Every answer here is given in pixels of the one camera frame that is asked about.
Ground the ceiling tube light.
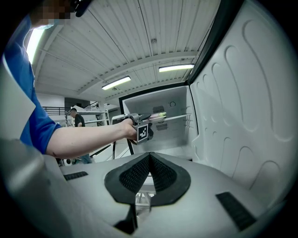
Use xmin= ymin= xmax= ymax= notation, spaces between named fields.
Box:
xmin=158 ymin=64 xmax=195 ymax=73
xmin=26 ymin=27 xmax=45 ymax=65
xmin=102 ymin=76 xmax=131 ymax=91

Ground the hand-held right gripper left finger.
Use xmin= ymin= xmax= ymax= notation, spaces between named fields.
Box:
xmin=61 ymin=152 xmax=151 ymax=238

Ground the person's blue shirt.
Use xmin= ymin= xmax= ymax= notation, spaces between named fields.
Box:
xmin=3 ymin=15 xmax=62 ymax=155

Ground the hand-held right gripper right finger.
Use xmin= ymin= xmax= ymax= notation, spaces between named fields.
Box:
xmin=137 ymin=152 xmax=267 ymax=238

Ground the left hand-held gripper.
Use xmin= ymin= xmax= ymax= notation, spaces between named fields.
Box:
xmin=127 ymin=112 xmax=155 ymax=146

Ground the purple eggplant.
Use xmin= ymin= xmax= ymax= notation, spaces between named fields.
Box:
xmin=149 ymin=112 xmax=167 ymax=120

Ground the black head camera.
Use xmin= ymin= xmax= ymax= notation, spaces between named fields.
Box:
xmin=74 ymin=0 xmax=94 ymax=18

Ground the white body harness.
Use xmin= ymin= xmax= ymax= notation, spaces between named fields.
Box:
xmin=0 ymin=62 xmax=37 ymax=140

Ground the white wire refrigerator shelf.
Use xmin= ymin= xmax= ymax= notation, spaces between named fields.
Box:
xmin=163 ymin=113 xmax=193 ymax=122

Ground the person's left hand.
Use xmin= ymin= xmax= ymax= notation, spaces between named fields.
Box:
xmin=120 ymin=118 xmax=138 ymax=142

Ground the white metal shelf rack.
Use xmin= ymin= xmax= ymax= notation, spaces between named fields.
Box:
xmin=65 ymin=108 xmax=110 ymax=127

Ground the black mezzanine railing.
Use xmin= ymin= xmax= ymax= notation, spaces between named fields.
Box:
xmin=42 ymin=106 xmax=73 ymax=116

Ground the person's left forearm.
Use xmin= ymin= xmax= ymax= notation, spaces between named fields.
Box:
xmin=45 ymin=120 xmax=125 ymax=159

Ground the person's head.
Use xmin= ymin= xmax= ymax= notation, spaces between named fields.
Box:
xmin=30 ymin=0 xmax=78 ymax=30

